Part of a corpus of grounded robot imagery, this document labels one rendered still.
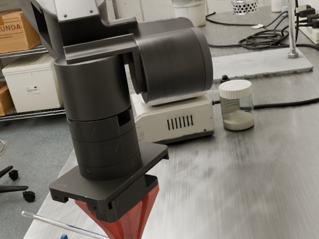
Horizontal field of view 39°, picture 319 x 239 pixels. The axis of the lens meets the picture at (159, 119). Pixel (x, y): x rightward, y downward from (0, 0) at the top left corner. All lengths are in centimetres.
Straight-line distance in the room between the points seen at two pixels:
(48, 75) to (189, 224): 252
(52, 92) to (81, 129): 271
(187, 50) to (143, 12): 286
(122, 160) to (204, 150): 40
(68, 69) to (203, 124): 47
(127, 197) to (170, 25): 16
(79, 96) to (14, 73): 276
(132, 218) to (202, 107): 42
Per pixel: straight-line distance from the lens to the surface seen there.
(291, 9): 117
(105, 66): 35
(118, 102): 37
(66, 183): 40
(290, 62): 116
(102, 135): 37
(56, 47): 43
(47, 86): 307
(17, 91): 316
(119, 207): 38
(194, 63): 37
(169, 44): 37
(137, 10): 323
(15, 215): 225
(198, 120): 79
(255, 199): 63
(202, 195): 65
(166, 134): 79
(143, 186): 40
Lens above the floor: 110
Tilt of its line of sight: 22 degrees down
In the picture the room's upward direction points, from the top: 10 degrees counter-clockwise
